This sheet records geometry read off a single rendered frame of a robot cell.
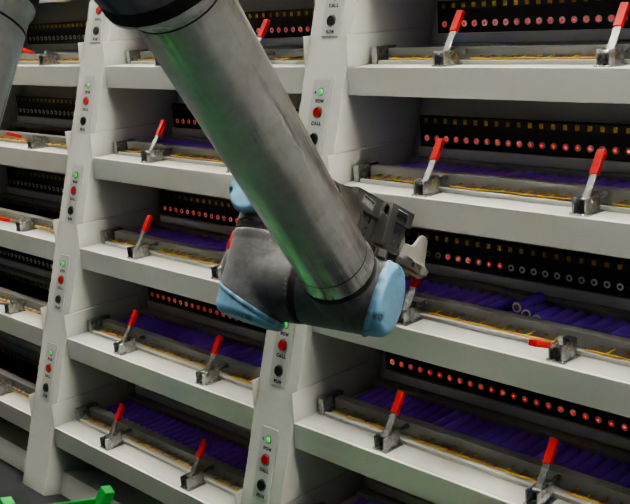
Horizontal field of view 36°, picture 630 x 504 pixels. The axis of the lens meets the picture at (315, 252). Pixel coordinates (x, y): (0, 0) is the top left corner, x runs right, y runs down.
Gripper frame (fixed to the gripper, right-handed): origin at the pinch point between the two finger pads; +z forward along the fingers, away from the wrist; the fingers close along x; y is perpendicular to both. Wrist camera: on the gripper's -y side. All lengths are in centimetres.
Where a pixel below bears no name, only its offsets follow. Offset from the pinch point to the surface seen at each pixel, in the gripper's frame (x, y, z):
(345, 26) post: 19.5, 35.8, -11.5
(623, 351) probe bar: -32.9, -3.9, 4.4
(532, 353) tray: -22.4, -7.3, 0.6
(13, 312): 114, -26, 5
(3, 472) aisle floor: 106, -60, 11
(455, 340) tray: -11.0, -8.2, -1.0
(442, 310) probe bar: -3.1, -3.7, 4.7
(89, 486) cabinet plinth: 78, -55, 14
